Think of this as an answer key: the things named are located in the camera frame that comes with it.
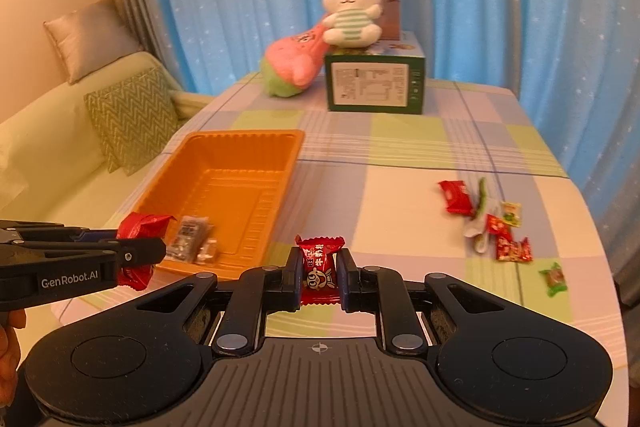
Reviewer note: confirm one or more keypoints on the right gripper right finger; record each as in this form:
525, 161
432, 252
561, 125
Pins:
383, 293

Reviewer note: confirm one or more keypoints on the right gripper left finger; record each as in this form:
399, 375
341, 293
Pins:
246, 303

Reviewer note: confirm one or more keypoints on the red small candy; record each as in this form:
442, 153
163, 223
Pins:
319, 284

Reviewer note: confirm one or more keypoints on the clear dark printed snack pack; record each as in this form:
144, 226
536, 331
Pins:
191, 234

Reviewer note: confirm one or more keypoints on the red pillow snack packet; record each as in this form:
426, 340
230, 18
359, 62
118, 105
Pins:
142, 237

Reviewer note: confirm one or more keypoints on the orange plastic tray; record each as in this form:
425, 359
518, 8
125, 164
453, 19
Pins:
237, 180

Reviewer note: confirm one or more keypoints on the green edged nut packet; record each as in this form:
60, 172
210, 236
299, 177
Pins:
476, 229

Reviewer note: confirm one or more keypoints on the red white candy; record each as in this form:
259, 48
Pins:
498, 227

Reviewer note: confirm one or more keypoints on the clear brown candy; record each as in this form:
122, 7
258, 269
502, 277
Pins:
207, 252

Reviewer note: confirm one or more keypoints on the red patterned candy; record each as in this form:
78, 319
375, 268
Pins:
510, 250

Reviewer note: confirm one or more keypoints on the yellow green candy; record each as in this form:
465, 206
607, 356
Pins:
512, 213

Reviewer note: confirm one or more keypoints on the person left hand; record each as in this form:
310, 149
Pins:
10, 355

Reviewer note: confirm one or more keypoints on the cream sofa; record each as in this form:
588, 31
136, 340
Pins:
52, 165

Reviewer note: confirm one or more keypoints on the plaid tablecloth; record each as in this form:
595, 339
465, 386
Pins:
373, 179

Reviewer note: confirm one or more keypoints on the green chevron cushion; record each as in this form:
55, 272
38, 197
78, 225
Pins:
134, 119

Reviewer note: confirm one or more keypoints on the green white carton box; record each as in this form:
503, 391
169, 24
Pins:
387, 77

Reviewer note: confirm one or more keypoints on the grey silk cushion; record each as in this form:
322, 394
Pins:
90, 38

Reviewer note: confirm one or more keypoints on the pink green star plush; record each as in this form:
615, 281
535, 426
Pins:
291, 64

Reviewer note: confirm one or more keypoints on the white bunny plush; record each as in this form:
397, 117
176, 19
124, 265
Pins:
351, 23

